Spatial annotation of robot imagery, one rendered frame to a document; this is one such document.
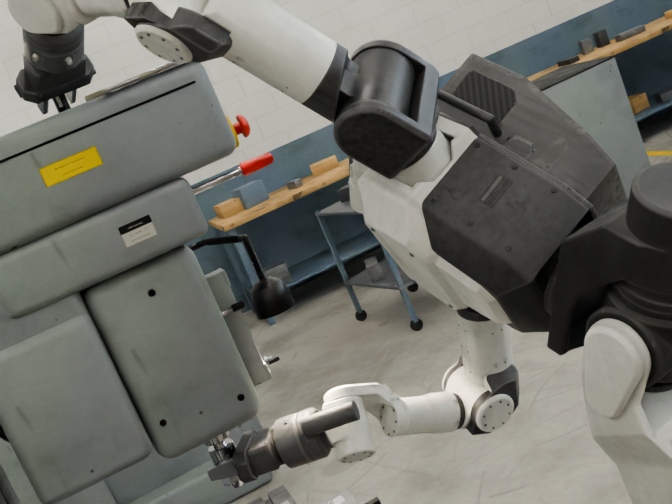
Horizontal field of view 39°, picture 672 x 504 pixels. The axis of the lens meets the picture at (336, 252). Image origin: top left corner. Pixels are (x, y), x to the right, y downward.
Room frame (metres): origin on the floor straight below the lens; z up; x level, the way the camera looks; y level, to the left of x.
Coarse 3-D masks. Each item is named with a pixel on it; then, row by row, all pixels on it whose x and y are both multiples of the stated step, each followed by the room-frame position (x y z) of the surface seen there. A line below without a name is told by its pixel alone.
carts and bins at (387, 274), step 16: (336, 208) 6.26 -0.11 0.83; (320, 224) 6.42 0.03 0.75; (336, 256) 6.40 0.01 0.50; (368, 272) 6.06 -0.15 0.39; (384, 272) 6.21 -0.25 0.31; (400, 272) 6.04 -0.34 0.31; (352, 288) 6.41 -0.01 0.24; (384, 288) 5.89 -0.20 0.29; (400, 288) 5.69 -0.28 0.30; (416, 288) 6.59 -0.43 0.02; (416, 320) 5.70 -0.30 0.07
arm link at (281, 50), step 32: (224, 0) 1.18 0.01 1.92; (256, 0) 1.19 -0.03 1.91; (160, 32) 1.18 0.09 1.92; (192, 32) 1.17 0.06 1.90; (224, 32) 1.18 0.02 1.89; (256, 32) 1.18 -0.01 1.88; (288, 32) 1.19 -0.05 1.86; (256, 64) 1.20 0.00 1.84; (288, 64) 1.19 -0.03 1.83; (320, 64) 1.19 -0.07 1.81
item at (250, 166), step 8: (248, 160) 1.53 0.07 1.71; (256, 160) 1.53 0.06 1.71; (264, 160) 1.53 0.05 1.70; (272, 160) 1.54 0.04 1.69; (240, 168) 1.53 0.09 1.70; (248, 168) 1.52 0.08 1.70; (256, 168) 1.53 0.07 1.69; (224, 176) 1.52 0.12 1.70; (232, 176) 1.52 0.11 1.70; (200, 184) 1.52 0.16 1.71; (208, 184) 1.51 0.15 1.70; (216, 184) 1.52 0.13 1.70; (200, 192) 1.52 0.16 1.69
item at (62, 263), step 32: (160, 192) 1.48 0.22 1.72; (192, 192) 1.50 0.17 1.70; (96, 224) 1.46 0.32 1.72; (128, 224) 1.47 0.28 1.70; (160, 224) 1.48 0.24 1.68; (192, 224) 1.49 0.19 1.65; (0, 256) 1.43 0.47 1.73; (32, 256) 1.43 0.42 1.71; (64, 256) 1.44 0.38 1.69; (96, 256) 1.45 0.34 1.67; (128, 256) 1.46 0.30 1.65; (0, 288) 1.42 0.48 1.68; (32, 288) 1.43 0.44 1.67; (64, 288) 1.44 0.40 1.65
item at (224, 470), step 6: (228, 462) 1.55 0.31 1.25; (210, 468) 1.56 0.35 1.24; (216, 468) 1.55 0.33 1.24; (222, 468) 1.55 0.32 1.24; (228, 468) 1.55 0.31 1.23; (210, 474) 1.56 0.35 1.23; (216, 474) 1.55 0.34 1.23; (222, 474) 1.55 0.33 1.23; (228, 474) 1.55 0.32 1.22; (234, 474) 1.55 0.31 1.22
